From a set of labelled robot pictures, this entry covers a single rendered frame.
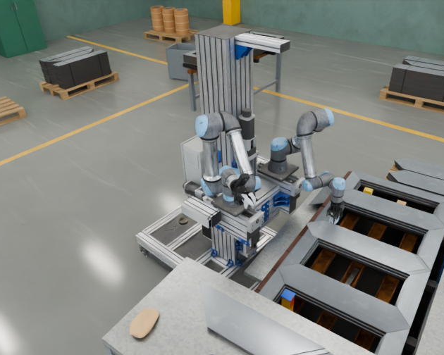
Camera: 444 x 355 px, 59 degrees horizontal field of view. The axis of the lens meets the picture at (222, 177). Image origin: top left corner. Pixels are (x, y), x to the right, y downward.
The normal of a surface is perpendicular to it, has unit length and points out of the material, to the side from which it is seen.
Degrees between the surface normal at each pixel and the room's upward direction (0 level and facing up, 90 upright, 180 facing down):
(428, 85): 90
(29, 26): 90
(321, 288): 0
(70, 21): 90
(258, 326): 0
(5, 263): 0
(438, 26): 90
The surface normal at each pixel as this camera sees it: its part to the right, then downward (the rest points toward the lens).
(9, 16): 0.74, 0.35
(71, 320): -0.04, -0.83
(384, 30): -0.67, 0.44
